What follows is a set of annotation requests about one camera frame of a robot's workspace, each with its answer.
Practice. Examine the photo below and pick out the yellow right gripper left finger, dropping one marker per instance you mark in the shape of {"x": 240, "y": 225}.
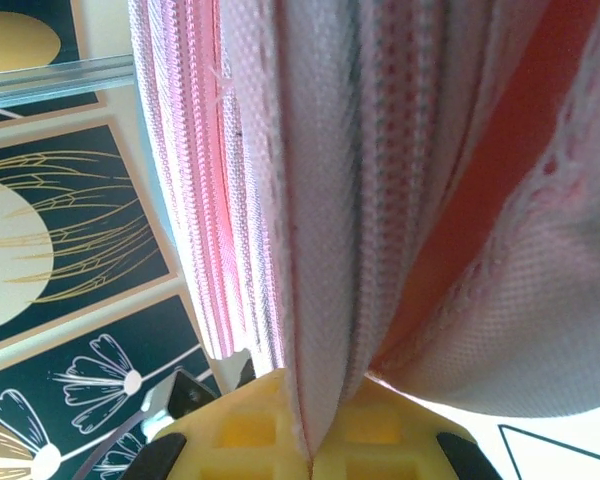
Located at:
{"x": 215, "y": 440}

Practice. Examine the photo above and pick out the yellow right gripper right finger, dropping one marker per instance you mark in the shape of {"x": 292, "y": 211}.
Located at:
{"x": 405, "y": 435}

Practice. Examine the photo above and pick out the pink student backpack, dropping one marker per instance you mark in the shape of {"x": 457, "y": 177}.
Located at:
{"x": 330, "y": 200}

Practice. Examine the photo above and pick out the aluminium left corner post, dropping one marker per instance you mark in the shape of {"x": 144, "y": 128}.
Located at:
{"x": 55, "y": 80}

